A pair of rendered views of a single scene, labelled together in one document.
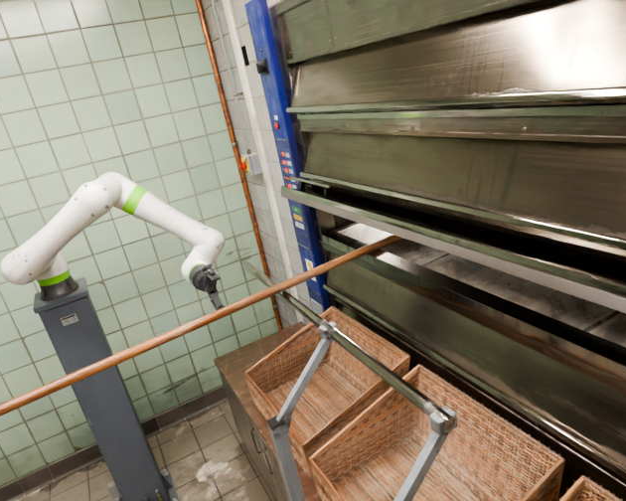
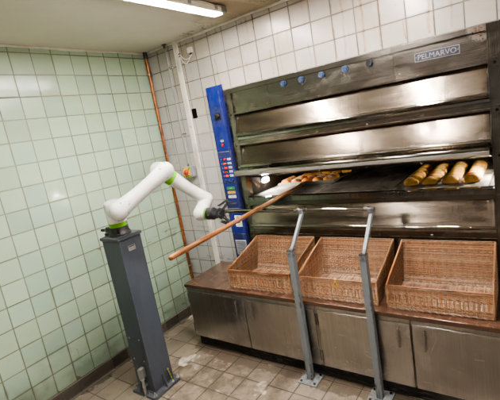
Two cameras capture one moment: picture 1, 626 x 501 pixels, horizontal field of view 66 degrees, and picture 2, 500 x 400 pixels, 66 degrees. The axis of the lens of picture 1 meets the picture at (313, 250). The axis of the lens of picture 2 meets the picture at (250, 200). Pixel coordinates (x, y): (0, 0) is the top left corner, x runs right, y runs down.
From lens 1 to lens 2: 180 cm
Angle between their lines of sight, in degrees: 30
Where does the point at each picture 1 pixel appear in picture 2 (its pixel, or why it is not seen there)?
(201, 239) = (205, 195)
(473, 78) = (347, 110)
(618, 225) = (401, 145)
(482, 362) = (354, 219)
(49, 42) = (80, 99)
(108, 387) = (147, 293)
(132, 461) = (156, 346)
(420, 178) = (321, 150)
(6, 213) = (50, 199)
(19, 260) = (125, 204)
